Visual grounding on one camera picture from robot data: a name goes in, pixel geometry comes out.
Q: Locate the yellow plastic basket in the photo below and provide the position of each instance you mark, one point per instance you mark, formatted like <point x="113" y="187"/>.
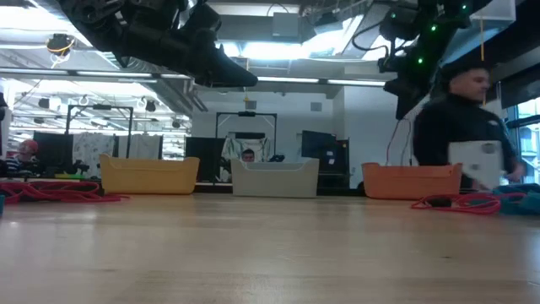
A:
<point x="147" y="177"/>

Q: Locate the wall vent grille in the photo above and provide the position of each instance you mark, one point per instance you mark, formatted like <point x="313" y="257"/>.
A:
<point x="316" y="106"/>

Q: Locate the grey ceiling box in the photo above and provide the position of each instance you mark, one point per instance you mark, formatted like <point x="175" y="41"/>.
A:
<point x="286" y="25"/>

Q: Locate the black monitor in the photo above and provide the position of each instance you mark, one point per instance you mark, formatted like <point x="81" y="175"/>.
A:
<point x="204" y="160"/>

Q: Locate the black aluminium table frame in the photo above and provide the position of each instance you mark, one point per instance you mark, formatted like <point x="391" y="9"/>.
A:
<point x="213" y="188"/>

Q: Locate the grey hanging box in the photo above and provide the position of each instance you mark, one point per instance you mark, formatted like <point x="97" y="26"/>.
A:
<point x="250" y="104"/>

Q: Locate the black metal stand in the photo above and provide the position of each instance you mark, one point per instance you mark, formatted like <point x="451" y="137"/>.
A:
<point x="101" y="107"/>

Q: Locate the patterned white cloth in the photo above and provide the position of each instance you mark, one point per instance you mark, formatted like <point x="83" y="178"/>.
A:
<point x="90" y="148"/>

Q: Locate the person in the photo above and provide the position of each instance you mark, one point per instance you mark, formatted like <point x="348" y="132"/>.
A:
<point x="455" y="122"/>
<point x="248" y="155"/>
<point x="25" y="156"/>

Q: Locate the linear ceiling light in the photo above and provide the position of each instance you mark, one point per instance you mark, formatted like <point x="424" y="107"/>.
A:
<point x="295" y="79"/>

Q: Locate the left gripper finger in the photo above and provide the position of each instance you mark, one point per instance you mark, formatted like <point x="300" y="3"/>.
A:
<point x="228" y="82"/>
<point x="215" y="57"/>

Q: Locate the crumpled white cloth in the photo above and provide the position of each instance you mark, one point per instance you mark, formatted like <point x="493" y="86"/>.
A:
<point x="231" y="152"/>

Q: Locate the black flat panel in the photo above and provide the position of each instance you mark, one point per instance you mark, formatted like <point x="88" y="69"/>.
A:
<point x="55" y="145"/>

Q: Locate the yellow-green object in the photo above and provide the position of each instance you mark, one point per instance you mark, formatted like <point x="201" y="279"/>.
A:
<point x="69" y="176"/>

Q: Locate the plain white cloth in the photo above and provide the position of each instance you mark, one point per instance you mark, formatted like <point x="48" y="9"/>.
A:
<point x="143" y="148"/>

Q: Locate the white plastic basket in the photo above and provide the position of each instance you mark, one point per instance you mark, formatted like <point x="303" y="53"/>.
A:
<point x="274" y="181"/>

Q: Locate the black cabinet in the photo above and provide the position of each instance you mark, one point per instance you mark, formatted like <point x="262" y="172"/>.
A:
<point x="333" y="169"/>

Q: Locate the orange plastic basket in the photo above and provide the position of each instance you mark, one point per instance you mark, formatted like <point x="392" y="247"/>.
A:
<point x="409" y="181"/>

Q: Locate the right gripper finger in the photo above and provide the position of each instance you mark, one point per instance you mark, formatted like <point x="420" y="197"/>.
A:
<point x="415" y="95"/>
<point x="396" y="90"/>

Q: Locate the black gantry frame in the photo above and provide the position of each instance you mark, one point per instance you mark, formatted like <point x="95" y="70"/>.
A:
<point x="246" y="113"/>

